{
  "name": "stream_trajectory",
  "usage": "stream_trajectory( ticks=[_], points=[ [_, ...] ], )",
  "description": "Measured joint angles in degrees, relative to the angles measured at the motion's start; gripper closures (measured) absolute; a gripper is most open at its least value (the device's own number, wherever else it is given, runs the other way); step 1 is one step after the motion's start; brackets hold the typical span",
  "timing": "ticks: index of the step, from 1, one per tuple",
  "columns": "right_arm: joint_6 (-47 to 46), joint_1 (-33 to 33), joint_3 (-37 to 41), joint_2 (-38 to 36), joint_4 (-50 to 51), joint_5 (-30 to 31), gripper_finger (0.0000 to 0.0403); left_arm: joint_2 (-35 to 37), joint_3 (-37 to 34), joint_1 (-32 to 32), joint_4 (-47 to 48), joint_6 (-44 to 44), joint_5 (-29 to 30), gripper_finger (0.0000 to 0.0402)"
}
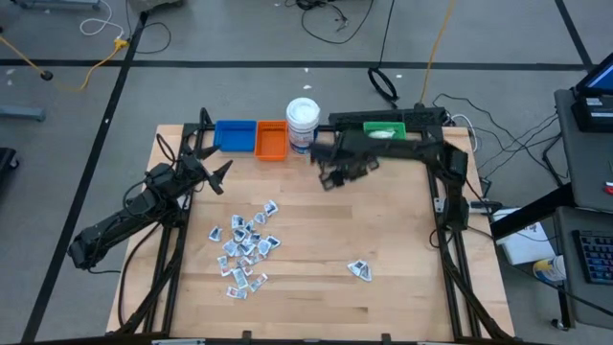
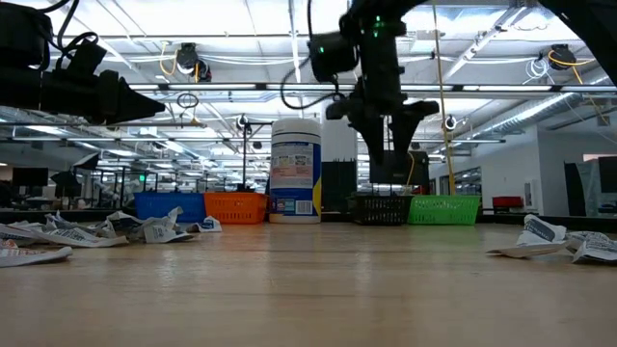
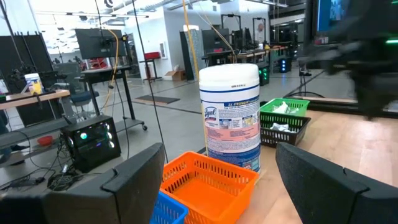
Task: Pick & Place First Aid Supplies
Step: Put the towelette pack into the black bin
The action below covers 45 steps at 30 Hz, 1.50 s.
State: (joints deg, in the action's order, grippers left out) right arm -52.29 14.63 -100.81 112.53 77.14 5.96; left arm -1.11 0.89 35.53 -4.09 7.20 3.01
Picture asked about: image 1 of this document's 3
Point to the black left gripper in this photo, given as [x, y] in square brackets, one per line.
[196, 168]

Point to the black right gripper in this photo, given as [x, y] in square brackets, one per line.
[354, 153]

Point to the white wipes canister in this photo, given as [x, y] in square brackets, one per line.
[302, 115]

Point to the pile of packets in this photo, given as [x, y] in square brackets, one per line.
[356, 266]

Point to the white black-print pad packet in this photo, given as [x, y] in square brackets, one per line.
[367, 273]

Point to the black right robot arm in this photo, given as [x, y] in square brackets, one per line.
[421, 151]

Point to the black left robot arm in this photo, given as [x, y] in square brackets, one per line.
[120, 220]

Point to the green plastic basket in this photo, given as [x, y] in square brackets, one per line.
[369, 125]

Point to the blue plastic basket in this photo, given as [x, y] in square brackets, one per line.
[234, 139]

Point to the orange plastic basket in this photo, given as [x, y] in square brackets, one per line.
[271, 141]

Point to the small white printed packet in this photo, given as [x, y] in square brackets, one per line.
[239, 278]
[248, 271]

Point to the silver metal plate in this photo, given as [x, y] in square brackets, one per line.
[178, 341]

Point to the black support beam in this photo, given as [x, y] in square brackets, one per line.
[531, 211]

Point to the black round floor base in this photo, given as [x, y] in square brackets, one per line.
[46, 75]

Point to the grey table foot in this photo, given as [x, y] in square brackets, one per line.
[21, 113]

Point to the black chair base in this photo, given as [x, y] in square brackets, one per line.
[6, 160]

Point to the grey bench foot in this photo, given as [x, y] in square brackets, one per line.
[57, 4]

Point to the yellow-label wipes canister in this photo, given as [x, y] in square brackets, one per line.
[550, 269]

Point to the black equipment box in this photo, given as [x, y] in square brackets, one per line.
[594, 115]

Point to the black laptop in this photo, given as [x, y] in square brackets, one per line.
[598, 79]

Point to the small red object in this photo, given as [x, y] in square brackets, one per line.
[609, 188]

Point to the black keyboard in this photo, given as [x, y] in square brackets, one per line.
[596, 256]

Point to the grey side desk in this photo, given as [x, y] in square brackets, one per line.
[574, 297]

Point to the desk caster wheel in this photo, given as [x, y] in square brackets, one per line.
[558, 324]

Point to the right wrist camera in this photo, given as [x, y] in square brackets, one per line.
[331, 180]

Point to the black aluminium frame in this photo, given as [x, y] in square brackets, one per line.
[347, 117]

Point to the silver metal bracket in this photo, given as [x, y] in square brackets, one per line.
[439, 204]

